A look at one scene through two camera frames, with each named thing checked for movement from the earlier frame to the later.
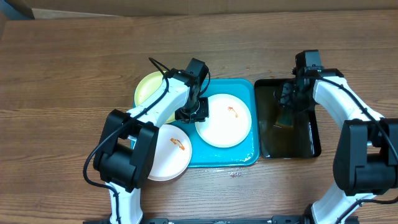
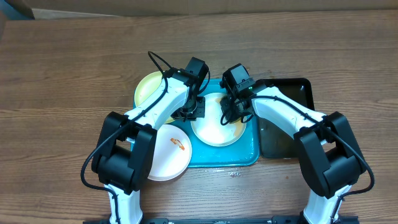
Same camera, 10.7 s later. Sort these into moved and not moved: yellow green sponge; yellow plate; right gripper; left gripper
Moved: right gripper; yellow green sponge
Not moved: left gripper; yellow plate
